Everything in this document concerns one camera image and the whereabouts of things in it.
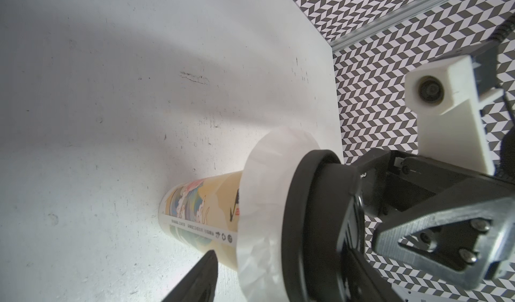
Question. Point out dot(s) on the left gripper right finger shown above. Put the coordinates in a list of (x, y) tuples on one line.
[(363, 281)]

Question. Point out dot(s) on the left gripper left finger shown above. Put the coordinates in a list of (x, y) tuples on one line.
[(199, 284)]

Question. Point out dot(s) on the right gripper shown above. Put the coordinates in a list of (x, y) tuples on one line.
[(454, 223)]

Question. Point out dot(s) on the illustrated paper milk tea cup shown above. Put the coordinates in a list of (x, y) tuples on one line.
[(204, 214)]

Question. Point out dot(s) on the black plastic cup lid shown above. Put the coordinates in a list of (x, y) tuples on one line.
[(323, 218)]

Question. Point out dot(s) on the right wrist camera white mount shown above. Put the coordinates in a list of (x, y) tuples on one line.
[(443, 95)]

